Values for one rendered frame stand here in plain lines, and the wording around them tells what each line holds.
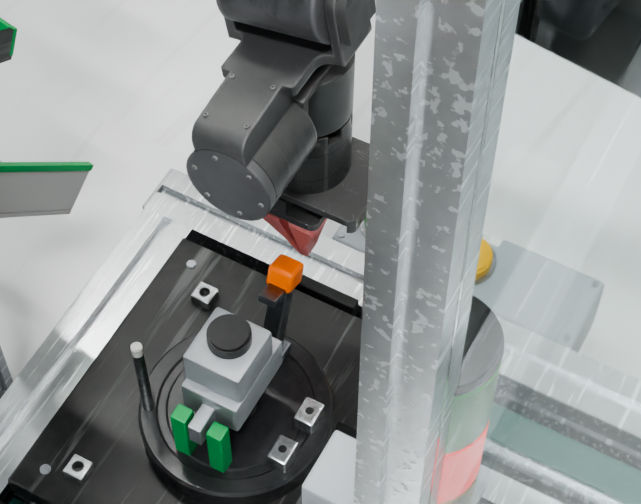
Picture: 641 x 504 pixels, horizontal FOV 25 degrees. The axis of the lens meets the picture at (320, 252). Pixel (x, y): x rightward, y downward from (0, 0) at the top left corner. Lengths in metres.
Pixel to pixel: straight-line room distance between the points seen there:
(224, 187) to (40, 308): 0.44
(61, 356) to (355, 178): 0.30
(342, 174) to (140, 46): 0.53
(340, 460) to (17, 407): 0.41
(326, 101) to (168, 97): 0.53
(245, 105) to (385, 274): 0.37
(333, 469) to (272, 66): 0.24
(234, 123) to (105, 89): 0.59
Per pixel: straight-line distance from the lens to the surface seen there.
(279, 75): 0.84
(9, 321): 1.27
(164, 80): 1.41
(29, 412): 1.11
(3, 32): 0.98
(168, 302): 1.12
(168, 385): 1.07
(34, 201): 1.11
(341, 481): 0.75
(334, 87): 0.88
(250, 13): 0.84
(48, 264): 1.29
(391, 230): 0.46
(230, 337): 0.96
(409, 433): 0.56
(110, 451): 1.07
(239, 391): 0.96
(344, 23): 0.83
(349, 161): 0.95
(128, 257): 1.16
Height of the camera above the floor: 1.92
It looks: 56 degrees down
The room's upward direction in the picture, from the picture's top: straight up
